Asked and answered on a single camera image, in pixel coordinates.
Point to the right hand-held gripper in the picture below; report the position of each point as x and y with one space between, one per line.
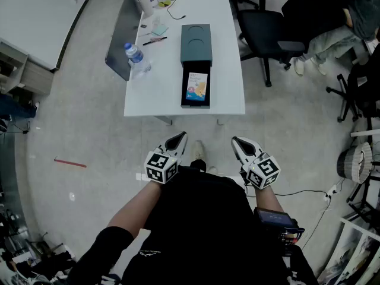
261 171

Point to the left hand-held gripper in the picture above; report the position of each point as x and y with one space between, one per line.
166 162

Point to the colourful printed card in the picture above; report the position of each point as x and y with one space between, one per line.
196 86

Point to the black box tray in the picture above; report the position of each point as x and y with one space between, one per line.
196 43

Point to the person's right forearm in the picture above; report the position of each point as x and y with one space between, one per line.
268 199

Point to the person's left forearm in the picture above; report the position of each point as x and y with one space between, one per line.
136 209

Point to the person's beige shoe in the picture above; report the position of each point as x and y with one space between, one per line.
198 150

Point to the person's black clothing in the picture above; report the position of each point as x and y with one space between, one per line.
202 224

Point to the white power strip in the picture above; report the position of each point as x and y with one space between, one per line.
330 193

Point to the grey white striped basket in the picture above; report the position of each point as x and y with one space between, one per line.
354 163

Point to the red strip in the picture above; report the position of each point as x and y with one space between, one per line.
70 163

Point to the clear plastic water bottle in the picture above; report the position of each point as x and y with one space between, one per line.
137 59

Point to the black pen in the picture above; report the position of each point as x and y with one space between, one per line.
154 41

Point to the pink sticky note pad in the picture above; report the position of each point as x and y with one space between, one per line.
158 39

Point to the leaning printed posters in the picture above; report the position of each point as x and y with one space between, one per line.
350 257

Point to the black swivel chair base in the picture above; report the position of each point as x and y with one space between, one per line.
356 91

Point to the teal sticky note pad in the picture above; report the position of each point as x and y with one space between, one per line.
160 30

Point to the grey partition panel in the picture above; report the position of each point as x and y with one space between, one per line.
121 37

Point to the black office chair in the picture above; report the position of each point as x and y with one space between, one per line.
264 31

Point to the clear bowl with yellow contents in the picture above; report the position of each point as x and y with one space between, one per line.
164 1

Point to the wooden cabinet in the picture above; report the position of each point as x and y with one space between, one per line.
26 70

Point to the white desk with dark edge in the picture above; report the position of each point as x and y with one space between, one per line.
35 16

